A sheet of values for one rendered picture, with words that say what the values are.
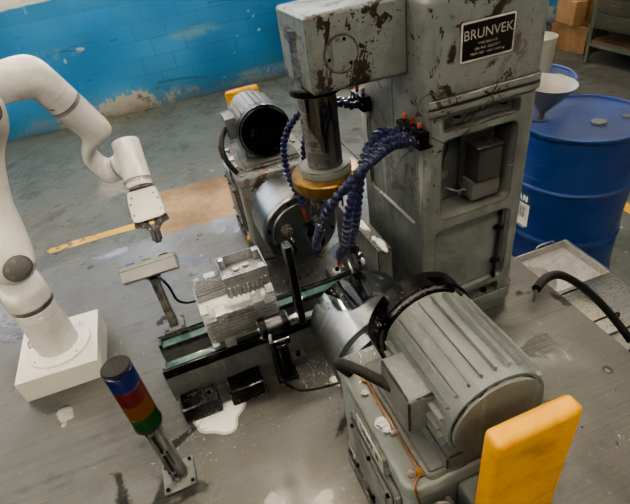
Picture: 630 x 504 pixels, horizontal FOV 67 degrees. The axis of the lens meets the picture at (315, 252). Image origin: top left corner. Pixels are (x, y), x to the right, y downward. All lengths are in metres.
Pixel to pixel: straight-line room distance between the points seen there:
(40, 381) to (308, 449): 0.83
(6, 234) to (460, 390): 1.13
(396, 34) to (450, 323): 0.62
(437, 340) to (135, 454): 0.93
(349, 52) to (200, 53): 5.64
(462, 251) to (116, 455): 1.07
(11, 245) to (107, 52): 5.31
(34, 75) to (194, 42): 5.28
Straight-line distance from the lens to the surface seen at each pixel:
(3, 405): 1.76
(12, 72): 1.39
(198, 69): 6.67
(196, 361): 1.37
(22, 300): 1.52
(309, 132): 1.14
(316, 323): 1.14
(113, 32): 6.55
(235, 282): 1.25
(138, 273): 1.52
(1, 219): 1.41
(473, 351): 0.71
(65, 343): 1.64
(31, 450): 1.59
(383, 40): 1.07
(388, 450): 0.84
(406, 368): 0.74
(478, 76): 1.12
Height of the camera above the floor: 1.89
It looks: 37 degrees down
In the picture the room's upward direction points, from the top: 9 degrees counter-clockwise
